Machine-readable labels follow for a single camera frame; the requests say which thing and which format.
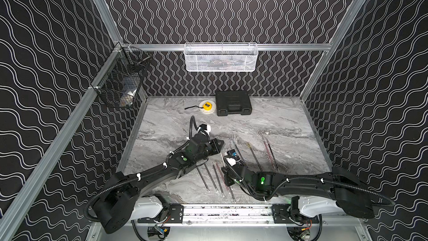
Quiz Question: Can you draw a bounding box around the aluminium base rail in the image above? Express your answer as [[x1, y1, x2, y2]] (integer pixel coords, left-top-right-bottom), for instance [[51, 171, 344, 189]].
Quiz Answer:
[[86, 202, 365, 228]]

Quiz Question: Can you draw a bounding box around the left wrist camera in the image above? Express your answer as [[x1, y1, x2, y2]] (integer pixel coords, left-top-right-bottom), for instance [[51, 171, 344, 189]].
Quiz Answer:
[[197, 124, 211, 135]]

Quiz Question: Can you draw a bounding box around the black wire basket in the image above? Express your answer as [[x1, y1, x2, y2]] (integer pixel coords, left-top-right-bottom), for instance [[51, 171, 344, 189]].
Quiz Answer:
[[91, 42, 153, 109]]

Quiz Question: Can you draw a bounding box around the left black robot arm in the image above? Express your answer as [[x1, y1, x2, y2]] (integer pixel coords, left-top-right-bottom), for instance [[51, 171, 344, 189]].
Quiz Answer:
[[83, 116, 225, 234]]

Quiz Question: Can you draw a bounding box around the white wire mesh basket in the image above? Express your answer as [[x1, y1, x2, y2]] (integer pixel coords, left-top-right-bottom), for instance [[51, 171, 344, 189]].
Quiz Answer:
[[183, 42, 259, 72]]

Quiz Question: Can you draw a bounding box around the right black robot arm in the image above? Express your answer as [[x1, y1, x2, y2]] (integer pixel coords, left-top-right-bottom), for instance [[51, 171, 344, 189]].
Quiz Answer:
[[221, 156, 395, 219]]

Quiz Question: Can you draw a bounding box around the yellow white tape measure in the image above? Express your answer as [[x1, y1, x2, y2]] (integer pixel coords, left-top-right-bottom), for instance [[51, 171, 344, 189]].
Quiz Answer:
[[185, 100, 216, 114]]

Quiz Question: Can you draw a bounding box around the black plastic tool case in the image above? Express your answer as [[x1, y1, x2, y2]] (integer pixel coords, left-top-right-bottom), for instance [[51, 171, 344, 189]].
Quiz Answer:
[[215, 90, 253, 117]]

